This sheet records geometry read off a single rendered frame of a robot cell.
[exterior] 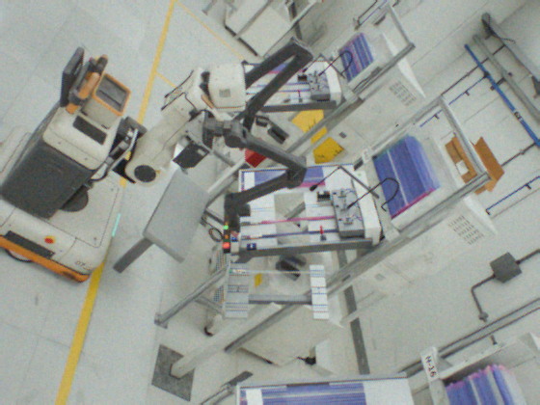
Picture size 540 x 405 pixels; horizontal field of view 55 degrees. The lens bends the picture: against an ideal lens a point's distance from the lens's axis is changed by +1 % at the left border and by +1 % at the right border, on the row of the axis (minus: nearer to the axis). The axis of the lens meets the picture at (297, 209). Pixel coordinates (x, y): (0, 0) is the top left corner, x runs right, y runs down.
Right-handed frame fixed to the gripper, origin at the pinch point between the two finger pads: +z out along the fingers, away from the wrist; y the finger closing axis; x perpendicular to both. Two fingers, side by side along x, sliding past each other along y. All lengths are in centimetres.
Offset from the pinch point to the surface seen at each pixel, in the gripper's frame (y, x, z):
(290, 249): -10.2, -28.6, 3.4
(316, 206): 21, -46, 3
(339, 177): 46, -62, 3
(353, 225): -3, -63, -3
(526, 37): 260, -270, 26
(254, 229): 6.4, -9.5, 2.2
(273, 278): -3.0, -17.2, 33.9
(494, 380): -107, -96, -22
